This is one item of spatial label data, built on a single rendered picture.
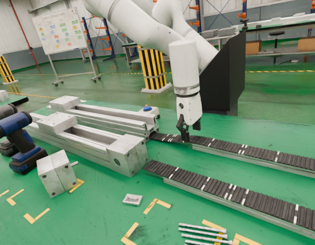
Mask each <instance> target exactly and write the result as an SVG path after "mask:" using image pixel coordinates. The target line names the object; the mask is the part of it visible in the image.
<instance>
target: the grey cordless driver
mask: <svg viewBox="0 0 315 245"><path fill-rule="evenodd" d="M17 112H18V110H17V108H16V107H15V106H14V105H13V104H7V105H3V106H1V107H0V120H2V119H4V118H7V117H9V116H11V115H14V114H16V113H17ZM0 144H1V146H0V153H1V154H2V155H3V156H6V157H12V156H13V155H15V154H17V153H19V152H20V151H19V150H18V149H17V147H16V146H15V145H14V144H13V143H10V142H9V140H8V139H5V140H3V141H1V142H0Z"/></svg>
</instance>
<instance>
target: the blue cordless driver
mask: <svg viewBox="0 0 315 245"><path fill-rule="evenodd" d="M32 121H33V119H32V117H31V115H30V114H29V113H28V112H26V111H22V112H18V113H16V114H14V115H11V116H9V117H7V118H4V119H2V120H0V139H1V138H3V137H6V136H8V137H6V138H7V139H8V140H9V142H10V143H13V144H14V145H15V146H16V147H17V149H18V150H19V151H20V152H19V153H17V154H15V155H14V156H12V157H11V158H12V161H11V162H9V167H10V168H11V169H12V170H13V171H14V172H15V173H18V174H21V175H25V174H27V173H28V172H29V171H31V170H32V169H34V168H35V167H37V163H36V161H37V160H39V159H42V158H44V157H47V156H48V154H47V152H46V150H45V149H43V148H40V147H39V146H36V145H35V144H34V143H33V141H34V140H33V139H32V138H31V136H30V135H29V134H28V132H27V131H26V130H25V129H22V128H24V127H26V126H28V125H29V124H31V123H32Z"/></svg>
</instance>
